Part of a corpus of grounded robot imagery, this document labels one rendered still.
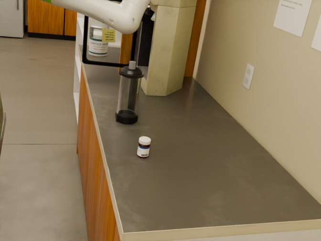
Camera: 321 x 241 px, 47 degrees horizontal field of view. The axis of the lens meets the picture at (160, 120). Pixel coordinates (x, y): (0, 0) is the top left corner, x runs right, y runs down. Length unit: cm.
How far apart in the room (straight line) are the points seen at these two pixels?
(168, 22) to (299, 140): 86
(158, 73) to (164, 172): 78
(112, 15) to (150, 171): 64
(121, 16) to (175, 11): 45
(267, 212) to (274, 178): 23
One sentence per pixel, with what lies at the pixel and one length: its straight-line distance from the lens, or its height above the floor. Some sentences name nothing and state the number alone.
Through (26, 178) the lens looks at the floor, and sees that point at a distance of 293.
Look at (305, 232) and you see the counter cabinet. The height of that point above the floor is 89.
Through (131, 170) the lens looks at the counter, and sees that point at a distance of 130.
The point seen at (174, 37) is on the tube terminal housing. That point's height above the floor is 126.
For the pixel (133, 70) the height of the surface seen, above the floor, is 118.
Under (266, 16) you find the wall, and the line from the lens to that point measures 178.
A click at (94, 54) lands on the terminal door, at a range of 222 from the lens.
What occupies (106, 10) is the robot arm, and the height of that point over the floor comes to 140.
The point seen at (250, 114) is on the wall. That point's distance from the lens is 183.
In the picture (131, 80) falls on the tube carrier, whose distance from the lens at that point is 155.
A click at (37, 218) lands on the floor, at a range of 256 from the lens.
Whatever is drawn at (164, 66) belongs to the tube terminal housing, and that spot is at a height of 111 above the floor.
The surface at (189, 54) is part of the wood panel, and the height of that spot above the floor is 109.
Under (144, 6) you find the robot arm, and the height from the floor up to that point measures 143.
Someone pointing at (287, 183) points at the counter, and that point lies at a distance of 145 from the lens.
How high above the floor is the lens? 163
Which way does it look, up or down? 24 degrees down
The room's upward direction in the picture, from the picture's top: 9 degrees clockwise
